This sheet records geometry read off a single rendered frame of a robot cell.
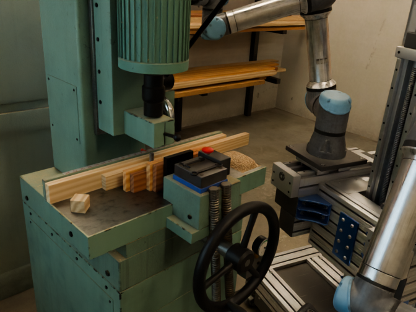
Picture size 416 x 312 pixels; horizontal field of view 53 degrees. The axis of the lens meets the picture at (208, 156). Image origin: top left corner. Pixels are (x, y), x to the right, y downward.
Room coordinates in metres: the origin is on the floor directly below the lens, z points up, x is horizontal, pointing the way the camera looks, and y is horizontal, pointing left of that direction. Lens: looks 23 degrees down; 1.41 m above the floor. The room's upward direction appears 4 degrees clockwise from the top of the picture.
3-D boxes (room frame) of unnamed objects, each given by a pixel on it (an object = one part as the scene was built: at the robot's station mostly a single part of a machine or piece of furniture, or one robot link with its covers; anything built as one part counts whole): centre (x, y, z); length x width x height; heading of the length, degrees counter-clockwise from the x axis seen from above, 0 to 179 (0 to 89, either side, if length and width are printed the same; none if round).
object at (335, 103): (1.53, -0.46, 0.98); 0.13 x 0.12 x 0.14; 4
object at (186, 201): (0.93, 0.01, 0.92); 0.15 x 0.13 x 0.09; 135
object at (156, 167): (1.01, 0.08, 0.94); 0.16 x 0.01 x 0.07; 135
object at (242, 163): (1.18, -0.09, 0.91); 0.12 x 0.09 x 0.03; 45
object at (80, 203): (0.85, 0.29, 0.92); 0.03 x 0.03 x 0.03; 87
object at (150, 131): (1.08, 0.16, 1.03); 0.14 x 0.07 x 0.09; 45
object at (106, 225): (0.99, 0.07, 0.87); 0.61 x 0.30 x 0.06; 135
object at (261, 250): (1.10, -0.18, 0.65); 0.06 x 0.04 x 0.08; 135
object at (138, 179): (1.03, 0.10, 0.93); 0.25 x 0.02 x 0.05; 135
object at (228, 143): (1.15, 0.07, 0.92); 0.55 x 0.02 x 0.04; 135
